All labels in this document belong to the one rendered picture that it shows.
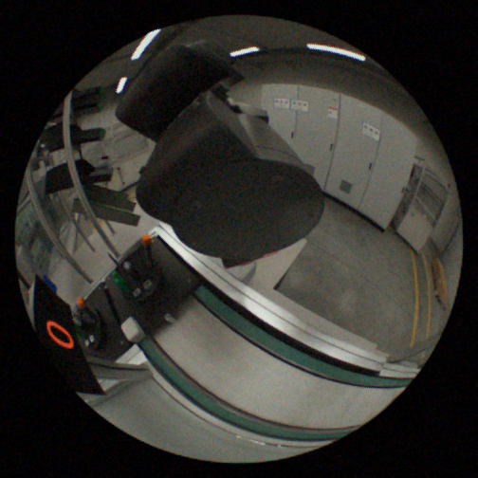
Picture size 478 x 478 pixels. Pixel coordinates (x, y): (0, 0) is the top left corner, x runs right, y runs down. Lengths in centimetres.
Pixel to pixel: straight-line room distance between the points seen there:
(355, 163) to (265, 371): 291
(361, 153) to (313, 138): 95
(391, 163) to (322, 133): 139
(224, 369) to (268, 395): 13
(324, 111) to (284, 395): 315
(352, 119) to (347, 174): 110
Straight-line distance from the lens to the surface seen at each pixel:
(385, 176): 301
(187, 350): 38
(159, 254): 44
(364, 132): 293
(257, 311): 33
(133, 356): 40
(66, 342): 19
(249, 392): 38
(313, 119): 303
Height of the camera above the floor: 127
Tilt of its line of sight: 47 degrees down
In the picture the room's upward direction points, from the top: straight up
